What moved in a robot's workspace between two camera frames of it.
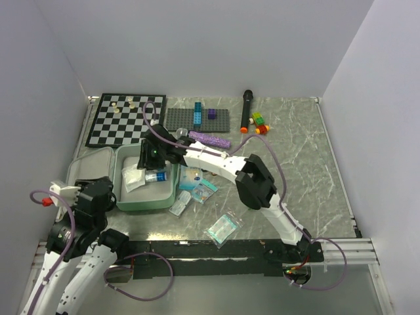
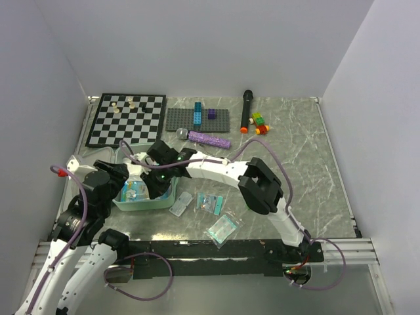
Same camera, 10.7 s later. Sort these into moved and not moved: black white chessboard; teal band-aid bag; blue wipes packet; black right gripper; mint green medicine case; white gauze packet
Moved: black right gripper; blue wipes packet
Not moved: black white chessboard; white gauze packet; mint green medicine case; teal band-aid bag
